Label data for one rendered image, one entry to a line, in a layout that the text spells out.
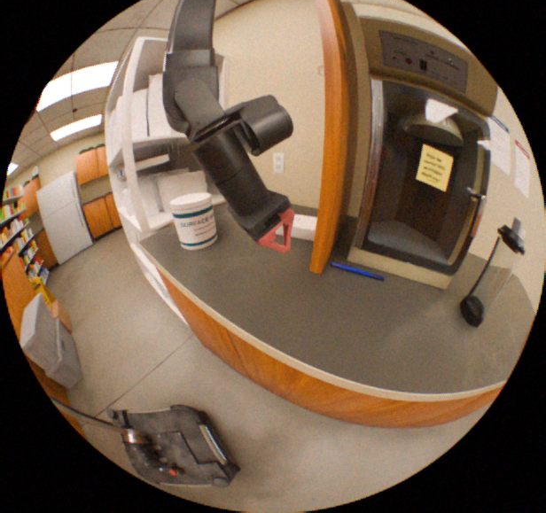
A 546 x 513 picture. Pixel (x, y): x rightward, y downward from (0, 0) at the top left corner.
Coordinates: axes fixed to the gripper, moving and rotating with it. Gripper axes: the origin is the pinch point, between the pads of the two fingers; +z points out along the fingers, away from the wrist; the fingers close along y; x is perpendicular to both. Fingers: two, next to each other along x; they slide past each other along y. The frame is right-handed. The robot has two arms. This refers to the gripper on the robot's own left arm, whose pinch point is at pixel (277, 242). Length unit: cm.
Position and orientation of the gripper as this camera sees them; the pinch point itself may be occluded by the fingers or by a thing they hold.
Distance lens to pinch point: 28.4
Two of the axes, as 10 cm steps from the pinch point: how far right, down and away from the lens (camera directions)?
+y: -5.1, -4.2, 7.5
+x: -7.5, 6.5, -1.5
